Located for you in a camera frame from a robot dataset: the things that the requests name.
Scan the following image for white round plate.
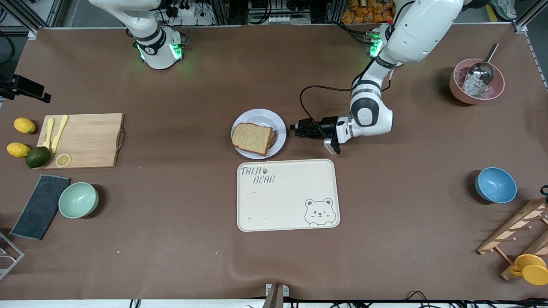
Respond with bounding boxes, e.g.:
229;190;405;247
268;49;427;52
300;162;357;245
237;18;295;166
231;109;286;160

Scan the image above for plain brown bread slice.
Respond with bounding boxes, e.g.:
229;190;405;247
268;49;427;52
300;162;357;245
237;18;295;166
232;123;274;156

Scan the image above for whole yellow lemon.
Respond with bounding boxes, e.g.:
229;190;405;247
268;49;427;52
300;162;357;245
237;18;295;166
6;142;32;158
14;118;36;134

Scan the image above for yellow plastic fork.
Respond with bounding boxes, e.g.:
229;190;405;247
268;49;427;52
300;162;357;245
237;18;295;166
42;118;55;149

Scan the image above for yellow plastic knife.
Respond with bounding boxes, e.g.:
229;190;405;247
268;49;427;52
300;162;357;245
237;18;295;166
51;115;69;154

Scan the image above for dark green avocado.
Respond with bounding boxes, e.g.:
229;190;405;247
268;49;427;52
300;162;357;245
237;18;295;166
25;146;51;169

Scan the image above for cream bear print tray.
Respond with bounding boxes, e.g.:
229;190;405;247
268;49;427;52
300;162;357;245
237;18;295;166
237;159;341;232

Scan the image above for wooden cutting board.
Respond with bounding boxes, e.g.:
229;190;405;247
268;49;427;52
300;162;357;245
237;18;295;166
36;113;126;169

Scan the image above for dark grey cloth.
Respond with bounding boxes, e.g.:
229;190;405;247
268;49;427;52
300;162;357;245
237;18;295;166
9;175;71;241

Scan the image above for light green bowl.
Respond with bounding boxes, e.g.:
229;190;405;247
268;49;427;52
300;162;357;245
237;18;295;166
58;182;99;219

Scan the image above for orange snack bag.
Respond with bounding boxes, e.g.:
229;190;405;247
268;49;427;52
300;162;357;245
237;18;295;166
341;0;396;24

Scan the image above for pink bowl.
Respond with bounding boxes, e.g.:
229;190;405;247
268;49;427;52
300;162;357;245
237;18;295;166
449;59;505;104

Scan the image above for clear ice cubes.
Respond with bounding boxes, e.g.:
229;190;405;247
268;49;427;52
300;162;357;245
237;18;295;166
455;68;499;98

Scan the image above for white power strip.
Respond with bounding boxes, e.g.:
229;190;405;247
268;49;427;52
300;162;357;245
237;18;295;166
165;0;214;26

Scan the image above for metal scoop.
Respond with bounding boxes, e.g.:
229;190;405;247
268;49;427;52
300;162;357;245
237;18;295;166
465;43;500;86

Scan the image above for blue bowl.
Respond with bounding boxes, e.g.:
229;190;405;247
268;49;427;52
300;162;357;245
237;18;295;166
474;167;518;204

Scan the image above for wooden drying rack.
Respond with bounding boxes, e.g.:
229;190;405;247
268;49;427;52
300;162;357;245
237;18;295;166
477;197;548;281

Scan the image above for grey sneaker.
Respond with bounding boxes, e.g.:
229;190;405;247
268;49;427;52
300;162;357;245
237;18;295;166
490;0;518;20

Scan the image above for yellow cup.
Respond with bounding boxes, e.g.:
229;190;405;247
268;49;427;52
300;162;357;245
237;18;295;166
509;254;548;286

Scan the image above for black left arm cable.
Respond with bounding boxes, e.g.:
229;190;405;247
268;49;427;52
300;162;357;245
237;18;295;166
299;64;394;129

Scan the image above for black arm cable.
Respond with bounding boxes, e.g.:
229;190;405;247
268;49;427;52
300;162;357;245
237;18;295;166
0;30;16;65
299;64;394;129

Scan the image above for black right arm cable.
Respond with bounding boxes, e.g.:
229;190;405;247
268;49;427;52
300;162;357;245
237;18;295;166
0;30;16;65

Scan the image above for metal wire rack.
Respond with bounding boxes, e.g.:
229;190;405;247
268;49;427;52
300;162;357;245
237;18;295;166
0;232;25;281

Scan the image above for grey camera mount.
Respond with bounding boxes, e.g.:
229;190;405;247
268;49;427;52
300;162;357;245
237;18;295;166
262;283;289;308

